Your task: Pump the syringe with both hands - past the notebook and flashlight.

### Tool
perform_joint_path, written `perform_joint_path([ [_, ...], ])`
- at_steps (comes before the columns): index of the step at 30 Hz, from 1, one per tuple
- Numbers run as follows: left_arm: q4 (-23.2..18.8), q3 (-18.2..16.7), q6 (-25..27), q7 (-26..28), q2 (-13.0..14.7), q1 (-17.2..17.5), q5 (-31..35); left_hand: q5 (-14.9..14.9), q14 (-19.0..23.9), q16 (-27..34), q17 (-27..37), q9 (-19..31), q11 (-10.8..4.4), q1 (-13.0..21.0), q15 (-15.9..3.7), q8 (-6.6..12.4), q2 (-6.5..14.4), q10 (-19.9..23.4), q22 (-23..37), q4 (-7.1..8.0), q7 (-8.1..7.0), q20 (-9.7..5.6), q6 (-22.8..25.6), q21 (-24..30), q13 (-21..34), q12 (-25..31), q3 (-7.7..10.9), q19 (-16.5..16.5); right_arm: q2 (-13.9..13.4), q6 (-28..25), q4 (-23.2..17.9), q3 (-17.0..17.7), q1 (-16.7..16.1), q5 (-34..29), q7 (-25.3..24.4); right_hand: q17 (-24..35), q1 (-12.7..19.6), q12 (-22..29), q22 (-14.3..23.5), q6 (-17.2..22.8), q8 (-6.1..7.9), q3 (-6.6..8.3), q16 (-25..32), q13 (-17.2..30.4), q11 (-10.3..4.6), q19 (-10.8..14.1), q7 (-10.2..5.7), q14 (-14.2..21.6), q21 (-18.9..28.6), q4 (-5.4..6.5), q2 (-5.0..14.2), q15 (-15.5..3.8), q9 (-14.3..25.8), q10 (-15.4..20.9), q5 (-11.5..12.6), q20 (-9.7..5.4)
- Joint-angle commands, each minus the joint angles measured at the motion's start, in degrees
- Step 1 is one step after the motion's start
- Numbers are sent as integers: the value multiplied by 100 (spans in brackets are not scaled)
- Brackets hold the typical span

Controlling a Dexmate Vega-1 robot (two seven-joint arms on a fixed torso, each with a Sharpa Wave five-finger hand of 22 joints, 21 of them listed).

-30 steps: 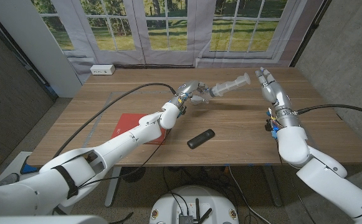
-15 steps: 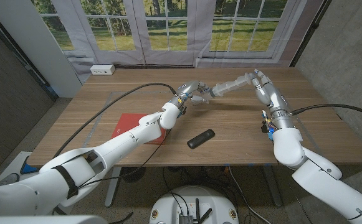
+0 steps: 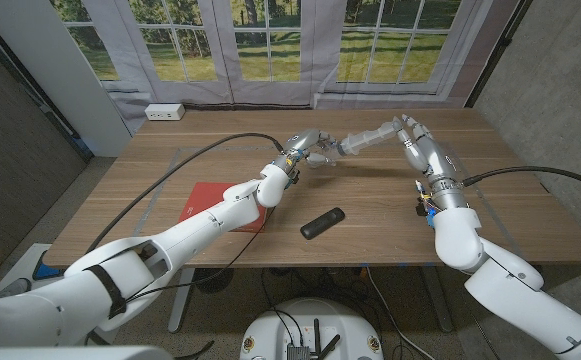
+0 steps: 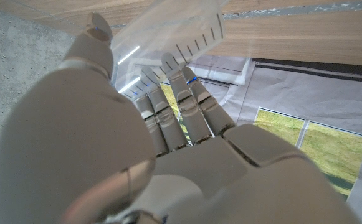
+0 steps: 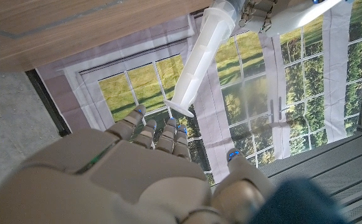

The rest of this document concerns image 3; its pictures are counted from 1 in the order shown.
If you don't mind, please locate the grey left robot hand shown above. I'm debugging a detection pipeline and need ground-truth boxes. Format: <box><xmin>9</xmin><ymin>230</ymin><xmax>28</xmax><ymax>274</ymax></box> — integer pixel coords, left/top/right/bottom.
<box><xmin>280</xmin><ymin>127</ymin><xmax>345</xmax><ymax>169</ymax></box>

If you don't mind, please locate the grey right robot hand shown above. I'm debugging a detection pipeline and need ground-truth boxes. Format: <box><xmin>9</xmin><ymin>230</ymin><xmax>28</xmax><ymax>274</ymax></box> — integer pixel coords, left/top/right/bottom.
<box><xmin>392</xmin><ymin>113</ymin><xmax>465</xmax><ymax>185</ymax></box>

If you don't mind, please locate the clear plastic syringe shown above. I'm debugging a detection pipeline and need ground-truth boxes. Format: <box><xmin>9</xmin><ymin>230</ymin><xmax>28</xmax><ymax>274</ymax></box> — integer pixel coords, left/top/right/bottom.
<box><xmin>330</xmin><ymin>119</ymin><xmax>404</xmax><ymax>160</ymax></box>

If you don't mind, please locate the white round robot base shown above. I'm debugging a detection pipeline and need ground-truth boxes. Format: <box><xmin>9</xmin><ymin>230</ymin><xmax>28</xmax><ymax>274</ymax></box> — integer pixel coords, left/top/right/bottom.
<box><xmin>239</xmin><ymin>298</ymin><xmax>385</xmax><ymax>360</ymax></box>

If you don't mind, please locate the red notebook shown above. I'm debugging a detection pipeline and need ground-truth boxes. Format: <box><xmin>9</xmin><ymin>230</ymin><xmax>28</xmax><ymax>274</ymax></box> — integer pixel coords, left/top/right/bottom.
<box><xmin>178</xmin><ymin>181</ymin><xmax>269</xmax><ymax>234</ymax></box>

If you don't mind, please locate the black remote control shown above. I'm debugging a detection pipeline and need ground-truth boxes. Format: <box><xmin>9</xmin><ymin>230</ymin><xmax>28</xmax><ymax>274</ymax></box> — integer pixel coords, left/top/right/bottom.
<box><xmin>299</xmin><ymin>206</ymin><xmax>346</xmax><ymax>241</ymax></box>

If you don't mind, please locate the printed window backdrop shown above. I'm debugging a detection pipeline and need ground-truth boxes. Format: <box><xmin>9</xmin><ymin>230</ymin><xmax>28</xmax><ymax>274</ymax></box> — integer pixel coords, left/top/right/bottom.
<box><xmin>49</xmin><ymin>0</ymin><xmax>521</xmax><ymax>136</ymax></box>

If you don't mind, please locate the white power strip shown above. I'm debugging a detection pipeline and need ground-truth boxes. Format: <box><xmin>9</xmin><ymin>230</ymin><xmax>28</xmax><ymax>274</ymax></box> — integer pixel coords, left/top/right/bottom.
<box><xmin>144</xmin><ymin>103</ymin><xmax>186</xmax><ymax>122</ymax></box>

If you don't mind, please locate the grey metal table leg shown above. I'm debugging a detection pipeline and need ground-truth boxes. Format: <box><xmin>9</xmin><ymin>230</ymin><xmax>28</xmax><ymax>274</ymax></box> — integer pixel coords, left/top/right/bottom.
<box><xmin>421</xmin><ymin>264</ymin><xmax>455</xmax><ymax>334</ymax></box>
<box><xmin>168</xmin><ymin>267</ymin><xmax>196</xmax><ymax>335</ymax></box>

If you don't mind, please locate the black round floor disc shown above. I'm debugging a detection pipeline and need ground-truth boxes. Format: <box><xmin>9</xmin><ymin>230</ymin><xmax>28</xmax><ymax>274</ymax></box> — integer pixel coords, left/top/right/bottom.
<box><xmin>193</xmin><ymin>268</ymin><xmax>235</xmax><ymax>295</ymax></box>

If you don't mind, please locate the small grey electronics box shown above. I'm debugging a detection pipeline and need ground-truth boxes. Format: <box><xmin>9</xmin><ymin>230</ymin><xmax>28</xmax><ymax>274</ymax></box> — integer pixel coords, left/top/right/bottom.
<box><xmin>286</xmin><ymin>343</ymin><xmax>311</xmax><ymax>360</ymax></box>

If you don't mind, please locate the white vertical panel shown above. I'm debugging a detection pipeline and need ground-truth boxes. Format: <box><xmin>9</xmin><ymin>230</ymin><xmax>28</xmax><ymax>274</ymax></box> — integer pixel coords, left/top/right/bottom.
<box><xmin>0</xmin><ymin>0</ymin><xmax>134</xmax><ymax>158</ymax></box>

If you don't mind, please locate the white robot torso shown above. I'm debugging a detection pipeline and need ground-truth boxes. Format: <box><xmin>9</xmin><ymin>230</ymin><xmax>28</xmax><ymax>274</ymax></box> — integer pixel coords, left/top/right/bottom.
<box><xmin>0</xmin><ymin>344</ymin><xmax>174</xmax><ymax>360</ymax></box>

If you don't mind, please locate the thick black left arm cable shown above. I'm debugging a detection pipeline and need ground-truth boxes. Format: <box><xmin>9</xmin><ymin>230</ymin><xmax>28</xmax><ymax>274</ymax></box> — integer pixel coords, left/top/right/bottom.
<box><xmin>84</xmin><ymin>131</ymin><xmax>286</xmax><ymax>255</ymax></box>

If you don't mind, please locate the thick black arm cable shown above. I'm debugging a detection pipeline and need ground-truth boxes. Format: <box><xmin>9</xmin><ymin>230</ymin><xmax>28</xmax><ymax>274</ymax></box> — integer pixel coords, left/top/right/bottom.
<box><xmin>461</xmin><ymin>165</ymin><xmax>581</xmax><ymax>200</ymax></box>
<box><xmin>84</xmin><ymin>131</ymin><xmax>286</xmax><ymax>255</ymax></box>

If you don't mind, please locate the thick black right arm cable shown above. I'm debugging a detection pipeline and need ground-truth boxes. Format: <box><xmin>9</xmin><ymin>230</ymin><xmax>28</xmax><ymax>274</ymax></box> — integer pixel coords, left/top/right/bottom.
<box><xmin>461</xmin><ymin>165</ymin><xmax>581</xmax><ymax>200</ymax></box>

